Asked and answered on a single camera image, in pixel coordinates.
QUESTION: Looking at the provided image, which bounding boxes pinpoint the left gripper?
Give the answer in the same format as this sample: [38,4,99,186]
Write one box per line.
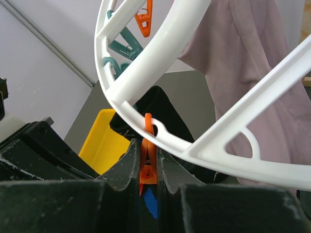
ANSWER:
[0,121,97,181]

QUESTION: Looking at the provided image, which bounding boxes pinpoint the wooden hanger stand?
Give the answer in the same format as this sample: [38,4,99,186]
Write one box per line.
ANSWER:
[300,0,311,86]

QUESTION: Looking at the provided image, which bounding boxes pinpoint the orange clothespin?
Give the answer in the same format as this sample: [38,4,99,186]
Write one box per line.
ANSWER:
[135,0,153,38]
[138,113,159,196]

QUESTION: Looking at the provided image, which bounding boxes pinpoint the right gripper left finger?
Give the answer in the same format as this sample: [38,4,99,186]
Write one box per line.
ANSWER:
[0,139,140,233]

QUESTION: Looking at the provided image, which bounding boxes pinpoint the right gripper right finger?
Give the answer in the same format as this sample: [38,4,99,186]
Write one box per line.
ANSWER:
[157,149,311,233]

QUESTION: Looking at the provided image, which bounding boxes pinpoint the pink cloth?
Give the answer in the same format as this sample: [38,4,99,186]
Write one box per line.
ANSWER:
[179,0,311,190]

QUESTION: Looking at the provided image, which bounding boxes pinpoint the white round clip hanger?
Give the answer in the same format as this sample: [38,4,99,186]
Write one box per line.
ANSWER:
[93,0,311,191]

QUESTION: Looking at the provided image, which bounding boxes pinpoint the teal clothespin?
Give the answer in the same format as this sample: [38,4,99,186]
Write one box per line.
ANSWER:
[106,9,144,61]
[104,57,130,80]

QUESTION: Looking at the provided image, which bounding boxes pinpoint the black sock left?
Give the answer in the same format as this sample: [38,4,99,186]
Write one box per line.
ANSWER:
[108,85,229,219]

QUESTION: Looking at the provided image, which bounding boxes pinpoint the yellow plastic tray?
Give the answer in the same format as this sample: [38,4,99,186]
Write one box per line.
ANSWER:
[79,109,130,175]

